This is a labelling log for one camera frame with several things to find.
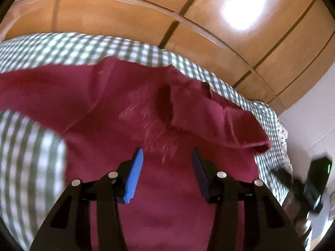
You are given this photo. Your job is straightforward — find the maroon red garment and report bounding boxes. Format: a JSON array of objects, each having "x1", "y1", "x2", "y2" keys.
[{"x1": 1, "y1": 57, "x2": 271, "y2": 250}]

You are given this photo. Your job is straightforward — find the green white checkered bedsheet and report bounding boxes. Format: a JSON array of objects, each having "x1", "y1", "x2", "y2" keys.
[{"x1": 1, "y1": 32, "x2": 292, "y2": 250}]

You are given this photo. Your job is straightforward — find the wooden wardrobe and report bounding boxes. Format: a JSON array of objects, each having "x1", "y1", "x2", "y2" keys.
[{"x1": 1, "y1": 0, "x2": 334, "y2": 113}]

